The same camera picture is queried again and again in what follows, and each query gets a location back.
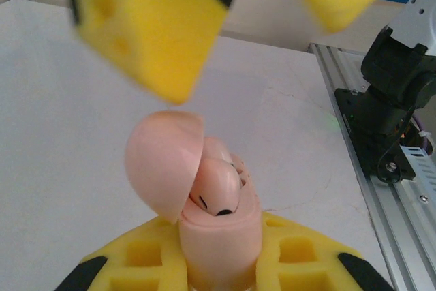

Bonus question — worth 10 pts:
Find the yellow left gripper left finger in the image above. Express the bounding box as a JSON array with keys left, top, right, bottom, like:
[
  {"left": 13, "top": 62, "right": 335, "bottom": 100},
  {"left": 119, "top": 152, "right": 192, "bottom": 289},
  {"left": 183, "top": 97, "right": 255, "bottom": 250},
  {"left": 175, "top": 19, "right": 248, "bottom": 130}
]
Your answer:
[{"left": 52, "top": 217, "right": 190, "bottom": 291}]

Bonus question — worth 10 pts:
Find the white slotted cable tray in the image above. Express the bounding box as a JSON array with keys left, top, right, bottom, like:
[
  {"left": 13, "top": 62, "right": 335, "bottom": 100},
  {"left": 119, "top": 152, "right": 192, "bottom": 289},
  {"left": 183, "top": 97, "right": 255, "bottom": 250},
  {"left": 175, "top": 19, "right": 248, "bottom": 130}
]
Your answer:
[{"left": 400, "top": 144, "right": 436, "bottom": 197}]

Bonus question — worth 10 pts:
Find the pink earbud charging case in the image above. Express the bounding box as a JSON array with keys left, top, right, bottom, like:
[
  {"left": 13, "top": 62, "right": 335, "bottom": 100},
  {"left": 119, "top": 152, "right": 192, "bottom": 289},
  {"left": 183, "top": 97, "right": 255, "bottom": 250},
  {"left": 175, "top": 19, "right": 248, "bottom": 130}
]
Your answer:
[{"left": 124, "top": 110, "right": 263, "bottom": 287}]

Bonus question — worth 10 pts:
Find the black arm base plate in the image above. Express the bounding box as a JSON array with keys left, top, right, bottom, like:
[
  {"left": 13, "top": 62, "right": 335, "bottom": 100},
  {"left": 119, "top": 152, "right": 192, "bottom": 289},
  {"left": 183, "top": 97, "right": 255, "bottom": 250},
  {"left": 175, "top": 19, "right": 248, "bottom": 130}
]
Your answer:
[{"left": 333, "top": 88, "right": 417, "bottom": 186}]

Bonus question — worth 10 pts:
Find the wide aluminium mounting rail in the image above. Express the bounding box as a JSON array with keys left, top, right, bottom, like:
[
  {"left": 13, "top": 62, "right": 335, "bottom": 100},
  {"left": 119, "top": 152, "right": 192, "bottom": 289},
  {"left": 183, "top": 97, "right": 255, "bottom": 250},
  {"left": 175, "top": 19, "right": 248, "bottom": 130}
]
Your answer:
[{"left": 308, "top": 42, "right": 436, "bottom": 291}]

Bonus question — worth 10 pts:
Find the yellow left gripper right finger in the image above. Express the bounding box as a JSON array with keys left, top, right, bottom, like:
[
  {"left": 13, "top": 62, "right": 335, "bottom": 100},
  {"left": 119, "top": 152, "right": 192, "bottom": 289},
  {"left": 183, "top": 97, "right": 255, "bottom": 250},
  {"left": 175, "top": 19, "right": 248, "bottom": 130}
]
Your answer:
[{"left": 255, "top": 211, "right": 396, "bottom": 291}]

